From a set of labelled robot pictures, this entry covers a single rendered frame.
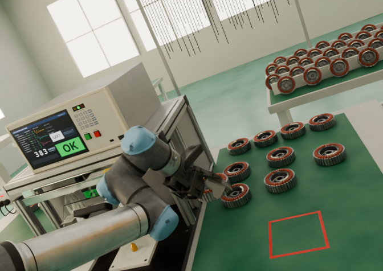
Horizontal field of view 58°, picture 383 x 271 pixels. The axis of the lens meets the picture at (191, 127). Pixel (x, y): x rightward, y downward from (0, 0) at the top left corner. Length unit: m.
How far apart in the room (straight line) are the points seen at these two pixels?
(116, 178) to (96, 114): 0.40
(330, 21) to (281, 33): 0.94
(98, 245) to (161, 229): 0.15
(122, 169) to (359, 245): 0.62
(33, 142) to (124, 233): 0.73
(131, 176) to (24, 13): 8.20
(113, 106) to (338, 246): 0.77
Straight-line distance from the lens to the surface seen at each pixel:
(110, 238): 0.70
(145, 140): 0.81
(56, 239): 0.65
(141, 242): 1.28
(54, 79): 8.89
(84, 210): 1.02
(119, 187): 0.83
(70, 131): 1.26
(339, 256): 0.98
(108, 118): 1.18
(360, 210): 1.11
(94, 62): 8.28
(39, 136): 1.34
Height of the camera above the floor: 1.43
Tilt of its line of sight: 17 degrees down
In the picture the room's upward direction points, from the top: 24 degrees counter-clockwise
